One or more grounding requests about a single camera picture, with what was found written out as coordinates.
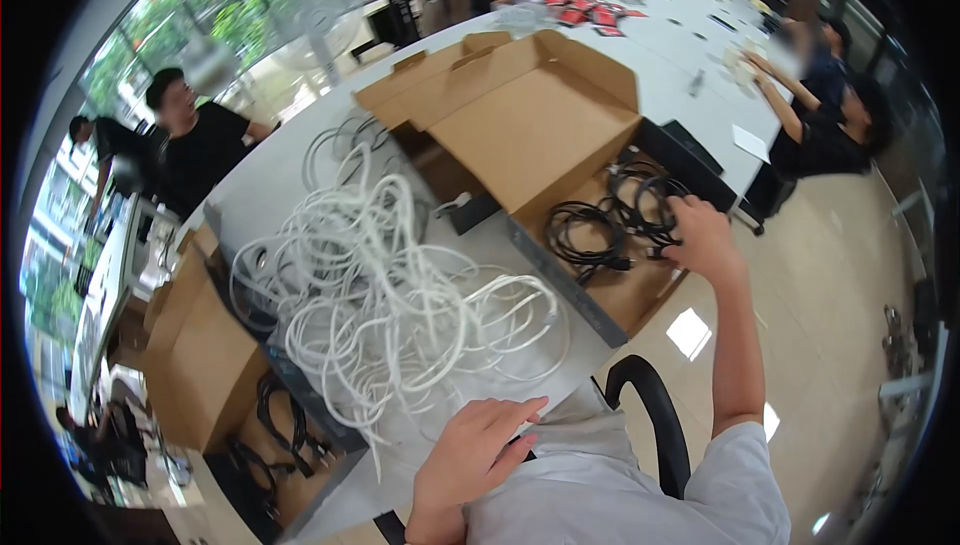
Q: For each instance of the person's left hand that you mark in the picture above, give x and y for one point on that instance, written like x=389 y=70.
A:
x=465 y=462

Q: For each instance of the large window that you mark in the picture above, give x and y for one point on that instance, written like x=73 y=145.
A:
x=187 y=27

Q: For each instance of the black office chair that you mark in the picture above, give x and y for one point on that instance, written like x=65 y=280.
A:
x=664 y=425

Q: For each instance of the tall cardboard box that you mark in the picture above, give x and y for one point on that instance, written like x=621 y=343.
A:
x=199 y=365

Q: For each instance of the person's body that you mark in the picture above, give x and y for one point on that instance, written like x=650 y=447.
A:
x=600 y=485

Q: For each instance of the person's left index finger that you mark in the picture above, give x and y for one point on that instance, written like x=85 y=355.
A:
x=514 y=408

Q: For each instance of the white paper sheet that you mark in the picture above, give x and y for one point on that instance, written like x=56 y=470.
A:
x=751 y=143

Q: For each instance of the long black flat box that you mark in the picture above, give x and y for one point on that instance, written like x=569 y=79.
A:
x=686 y=162

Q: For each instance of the person's right fingers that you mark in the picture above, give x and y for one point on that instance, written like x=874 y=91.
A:
x=690 y=216

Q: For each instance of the white standing fan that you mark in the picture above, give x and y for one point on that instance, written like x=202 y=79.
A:
x=322 y=16

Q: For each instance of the pile of red packets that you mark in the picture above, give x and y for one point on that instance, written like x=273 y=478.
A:
x=589 y=11

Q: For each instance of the white side desk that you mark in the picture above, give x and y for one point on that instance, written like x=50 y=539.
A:
x=112 y=297

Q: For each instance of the person's right hand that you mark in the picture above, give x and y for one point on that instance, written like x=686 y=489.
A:
x=705 y=241

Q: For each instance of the open shallow cardboard box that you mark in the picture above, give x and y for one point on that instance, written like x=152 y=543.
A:
x=540 y=132

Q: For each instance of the person's left thumb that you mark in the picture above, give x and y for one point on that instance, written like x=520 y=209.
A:
x=514 y=453

